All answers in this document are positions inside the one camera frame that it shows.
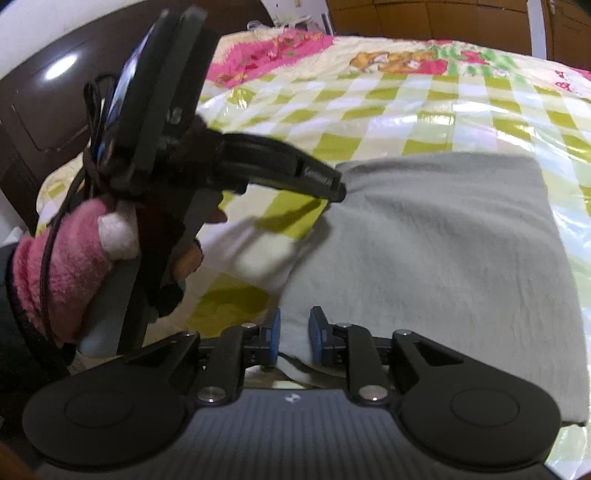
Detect wooden wardrobe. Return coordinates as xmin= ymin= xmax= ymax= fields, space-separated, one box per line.
xmin=323 ymin=0 xmax=591 ymax=62

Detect person's left forearm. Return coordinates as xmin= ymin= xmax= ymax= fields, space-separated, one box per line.
xmin=0 ymin=240 xmax=77 ymax=384

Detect black cable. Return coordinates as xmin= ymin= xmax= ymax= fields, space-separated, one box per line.
xmin=39 ymin=74 xmax=117 ymax=343

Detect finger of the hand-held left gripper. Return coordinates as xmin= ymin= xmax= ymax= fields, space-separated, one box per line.
xmin=217 ymin=131 xmax=348 ymax=205

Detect light grey pants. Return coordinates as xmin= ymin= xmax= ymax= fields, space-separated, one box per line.
xmin=272 ymin=152 xmax=585 ymax=424

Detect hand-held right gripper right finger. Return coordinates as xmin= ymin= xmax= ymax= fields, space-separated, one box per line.
xmin=308 ymin=305 xmax=468 ymax=405

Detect person's left hand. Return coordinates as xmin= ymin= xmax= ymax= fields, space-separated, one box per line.
xmin=11 ymin=196 xmax=229 ymax=350

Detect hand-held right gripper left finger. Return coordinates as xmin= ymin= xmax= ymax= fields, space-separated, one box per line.
xmin=124 ymin=307 xmax=282 ymax=408

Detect dark wooden headboard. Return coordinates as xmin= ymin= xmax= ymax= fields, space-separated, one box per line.
xmin=0 ymin=0 xmax=274 ymax=234

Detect green checkered bed sheet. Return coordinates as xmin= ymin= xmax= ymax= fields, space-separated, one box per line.
xmin=34 ymin=32 xmax=591 ymax=467

